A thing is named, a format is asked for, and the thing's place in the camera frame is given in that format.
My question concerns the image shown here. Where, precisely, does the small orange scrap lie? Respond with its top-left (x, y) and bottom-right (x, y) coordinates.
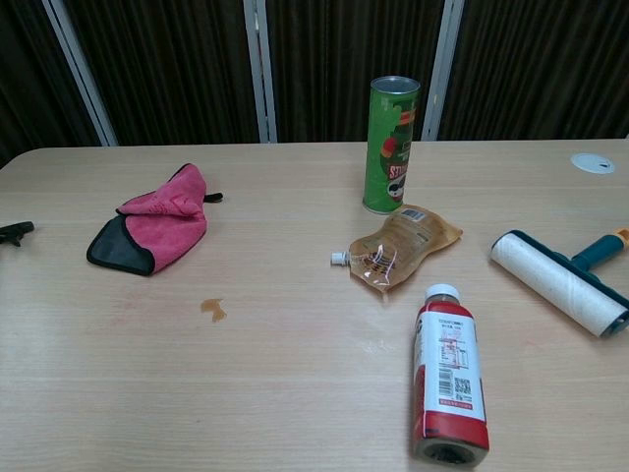
top-left (199, 298), bottom-right (229, 324)

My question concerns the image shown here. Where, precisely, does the grey round cable grommet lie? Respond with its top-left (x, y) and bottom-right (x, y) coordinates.
top-left (570, 152), bottom-right (616, 174)

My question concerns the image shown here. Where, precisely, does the pink fabric pouch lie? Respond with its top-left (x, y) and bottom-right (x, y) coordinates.
top-left (86, 162), bottom-right (224, 277)

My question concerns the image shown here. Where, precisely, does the grey partition frame post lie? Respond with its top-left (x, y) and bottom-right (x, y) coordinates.
top-left (244, 0), bottom-right (279, 145)
top-left (41, 0), bottom-right (119, 148)
top-left (420, 0), bottom-right (466, 143)

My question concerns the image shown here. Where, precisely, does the white lint roller teal handle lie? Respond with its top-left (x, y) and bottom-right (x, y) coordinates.
top-left (488, 226), bottom-right (629, 338)

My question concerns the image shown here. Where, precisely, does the brown sauce pouch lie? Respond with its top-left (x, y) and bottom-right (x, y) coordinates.
top-left (329, 204), bottom-right (464, 295)

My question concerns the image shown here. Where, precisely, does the green chips can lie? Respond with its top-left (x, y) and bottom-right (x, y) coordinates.
top-left (362, 76), bottom-right (423, 216)

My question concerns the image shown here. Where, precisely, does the green spray bottle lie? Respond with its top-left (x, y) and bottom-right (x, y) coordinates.
top-left (0, 220), bottom-right (35, 248)

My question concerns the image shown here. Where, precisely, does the red drink bottle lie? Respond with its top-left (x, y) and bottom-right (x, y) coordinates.
top-left (411, 283), bottom-right (490, 467)

